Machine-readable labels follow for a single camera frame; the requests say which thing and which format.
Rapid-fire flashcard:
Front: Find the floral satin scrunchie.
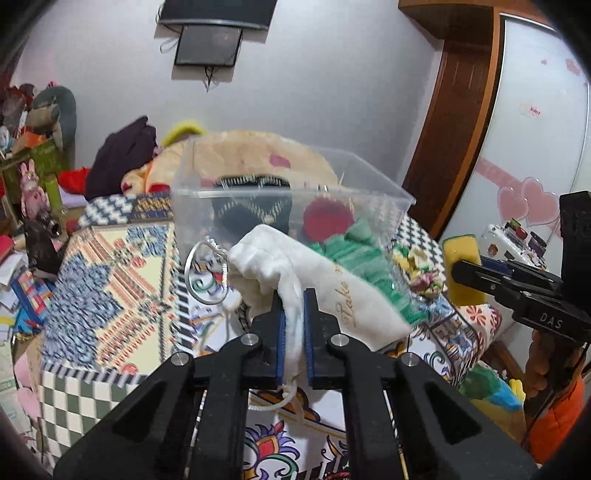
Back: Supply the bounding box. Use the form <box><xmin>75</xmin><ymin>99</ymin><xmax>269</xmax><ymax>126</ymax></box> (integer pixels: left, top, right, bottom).
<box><xmin>392</xmin><ymin>243</ymin><xmax>446</xmax><ymax>299</ymax></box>

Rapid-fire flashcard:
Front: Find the white drawstring pouch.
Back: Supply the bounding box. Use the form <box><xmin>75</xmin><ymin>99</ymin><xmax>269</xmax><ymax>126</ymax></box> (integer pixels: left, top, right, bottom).
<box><xmin>228</xmin><ymin>225</ymin><xmax>412</xmax><ymax>407</ymax></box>

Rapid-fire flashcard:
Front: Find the clear plastic storage box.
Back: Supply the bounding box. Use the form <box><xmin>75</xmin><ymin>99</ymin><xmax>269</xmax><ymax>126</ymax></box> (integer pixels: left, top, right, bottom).
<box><xmin>171</xmin><ymin>131</ymin><xmax>422</xmax><ymax>324</ymax></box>

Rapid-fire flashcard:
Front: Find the red velvet drawstring pouch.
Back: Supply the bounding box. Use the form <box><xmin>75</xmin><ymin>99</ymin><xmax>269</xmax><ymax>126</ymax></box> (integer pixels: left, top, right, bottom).
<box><xmin>303</xmin><ymin>198</ymin><xmax>355</xmax><ymax>242</ymax></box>

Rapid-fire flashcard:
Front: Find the black patterned soft pouch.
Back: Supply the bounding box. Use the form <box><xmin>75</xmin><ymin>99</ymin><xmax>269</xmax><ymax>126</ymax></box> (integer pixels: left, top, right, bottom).
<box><xmin>211</xmin><ymin>174</ymin><xmax>293</xmax><ymax>238</ymax></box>

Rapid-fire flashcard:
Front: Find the right hand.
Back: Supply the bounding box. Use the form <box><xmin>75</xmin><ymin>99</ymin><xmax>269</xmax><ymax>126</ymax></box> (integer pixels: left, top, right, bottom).
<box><xmin>523</xmin><ymin>330</ymin><xmax>583</xmax><ymax>398</ymax></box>

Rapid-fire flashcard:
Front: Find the yellow sponge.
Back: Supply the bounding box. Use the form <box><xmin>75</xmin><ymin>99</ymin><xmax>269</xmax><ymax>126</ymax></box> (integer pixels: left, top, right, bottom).
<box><xmin>443</xmin><ymin>235</ymin><xmax>487</xmax><ymax>307</ymax></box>

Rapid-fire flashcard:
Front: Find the patterned bed cover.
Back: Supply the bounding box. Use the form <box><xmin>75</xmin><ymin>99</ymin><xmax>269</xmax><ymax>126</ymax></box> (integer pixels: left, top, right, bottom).
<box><xmin>39</xmin><ymin>192</ymin><xmax>502</xmax><ymax>479</ymax></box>

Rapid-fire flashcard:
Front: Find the white wardrobe door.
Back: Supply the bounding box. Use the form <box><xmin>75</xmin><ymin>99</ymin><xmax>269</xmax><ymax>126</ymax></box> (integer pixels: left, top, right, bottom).
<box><xmin>442</xmin><ymin>14</ymin><xmax>590</xmax><ymax>274</ymax></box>

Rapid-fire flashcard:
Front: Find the green knitted cloth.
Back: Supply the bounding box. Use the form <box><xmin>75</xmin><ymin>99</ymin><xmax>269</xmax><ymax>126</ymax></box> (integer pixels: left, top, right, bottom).
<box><xmin>311</xmin><ymin>217</ymin><xmax>428</xmax><ymax>327</ymax></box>

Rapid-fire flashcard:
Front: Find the pink bunny toy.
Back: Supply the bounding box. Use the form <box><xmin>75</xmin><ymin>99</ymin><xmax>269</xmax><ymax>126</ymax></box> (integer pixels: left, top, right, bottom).
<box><xmin>19</xmin><ymin>159</ymin><xmax>50</xmax><ymax>220</ymax></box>

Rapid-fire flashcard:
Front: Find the orange plush blanket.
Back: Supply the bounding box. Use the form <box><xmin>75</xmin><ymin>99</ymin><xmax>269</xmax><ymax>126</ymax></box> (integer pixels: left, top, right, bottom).
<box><xmin>121</xmin><ymin>130</ymin><xmax>339</xmax><ymax>195</ymax></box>

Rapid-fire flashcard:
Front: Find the dark purple clothing pile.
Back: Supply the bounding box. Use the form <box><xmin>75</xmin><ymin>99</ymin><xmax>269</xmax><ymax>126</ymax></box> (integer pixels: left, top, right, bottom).
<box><xmin>84</xmin><ymin>116</ymin><xmax>156</xmax><ymax>201</ymax></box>

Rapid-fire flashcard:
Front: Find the green cardboard box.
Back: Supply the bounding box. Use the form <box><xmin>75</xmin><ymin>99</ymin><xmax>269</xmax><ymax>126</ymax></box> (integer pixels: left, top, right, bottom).
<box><xmin>1</xmin><ymin>139</ymin><xmax>70</xmax><ymax>204</ymax></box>

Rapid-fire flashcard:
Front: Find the grey plush toy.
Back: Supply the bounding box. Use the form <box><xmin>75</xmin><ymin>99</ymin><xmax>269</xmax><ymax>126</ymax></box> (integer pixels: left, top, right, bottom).
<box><xmin>26</xmin><ymin>86</ymin><xmax>77</xmax><ymax>151</ymax></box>

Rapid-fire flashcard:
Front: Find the brown wooden wardrobe frame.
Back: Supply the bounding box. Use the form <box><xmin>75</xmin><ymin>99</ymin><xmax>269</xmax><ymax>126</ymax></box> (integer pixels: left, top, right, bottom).
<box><xmin>399</xmin><ymin>1</ymin><xmax>549</xmax><ymax>239</ymax></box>

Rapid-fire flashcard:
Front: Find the yellow plush ring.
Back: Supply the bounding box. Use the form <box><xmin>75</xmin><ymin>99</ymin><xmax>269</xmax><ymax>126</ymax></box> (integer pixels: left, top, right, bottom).
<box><xmin>161</xmin><ymin>119</ymin><xmax>209</xmax><ymax>148</ymax></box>

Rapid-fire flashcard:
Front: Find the small dark wall screen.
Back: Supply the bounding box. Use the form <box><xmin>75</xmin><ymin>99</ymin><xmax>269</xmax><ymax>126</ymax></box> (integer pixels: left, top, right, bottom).
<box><xmin>174</xmin><ymin>25</ymin><xmax>242</xmax><ymax>68</ymax></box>

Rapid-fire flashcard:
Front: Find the black wall television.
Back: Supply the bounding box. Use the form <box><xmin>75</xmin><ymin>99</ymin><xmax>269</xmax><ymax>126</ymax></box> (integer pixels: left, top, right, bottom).
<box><xmin>158</xmin><ymin>0</ymin><xmax>276</xmax><ymax>30</ymax></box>

